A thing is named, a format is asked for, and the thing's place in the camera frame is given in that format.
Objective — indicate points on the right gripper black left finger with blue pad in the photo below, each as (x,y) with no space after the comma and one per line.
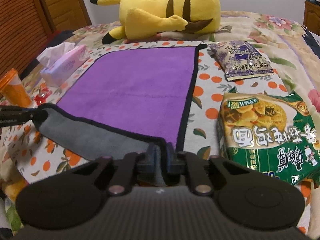
(130,167)

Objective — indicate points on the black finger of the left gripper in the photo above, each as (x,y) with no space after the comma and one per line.
(19,116)

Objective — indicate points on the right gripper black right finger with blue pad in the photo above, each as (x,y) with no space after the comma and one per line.
(191,167)

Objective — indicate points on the purple and grey towel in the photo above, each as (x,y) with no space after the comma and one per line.
(124,102)

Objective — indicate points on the orange plastic cup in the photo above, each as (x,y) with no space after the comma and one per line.
(13,90)

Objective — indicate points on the red candy wrapper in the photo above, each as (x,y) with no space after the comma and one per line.
(43,93)

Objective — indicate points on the orange dotted white cloth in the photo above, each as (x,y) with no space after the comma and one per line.
(27,156)

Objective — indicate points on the pink tissue box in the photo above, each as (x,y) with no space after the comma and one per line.
(61,61)

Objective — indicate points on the wooden slatted headboard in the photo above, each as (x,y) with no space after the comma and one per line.
(25,30)

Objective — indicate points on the green instant noodle pack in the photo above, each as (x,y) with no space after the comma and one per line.
(274,135)

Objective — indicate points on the purple snack packet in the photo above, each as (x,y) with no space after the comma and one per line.
(240,60)

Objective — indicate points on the wooden door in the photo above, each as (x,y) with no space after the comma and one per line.
(67,14)

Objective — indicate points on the yellow Pikachu plush toy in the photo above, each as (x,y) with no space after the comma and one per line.
(142,19)

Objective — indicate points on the floral bed blanket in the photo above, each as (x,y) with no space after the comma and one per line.
(252,27)

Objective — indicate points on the wooden side cabinet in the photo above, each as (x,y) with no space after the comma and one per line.
(312,17)

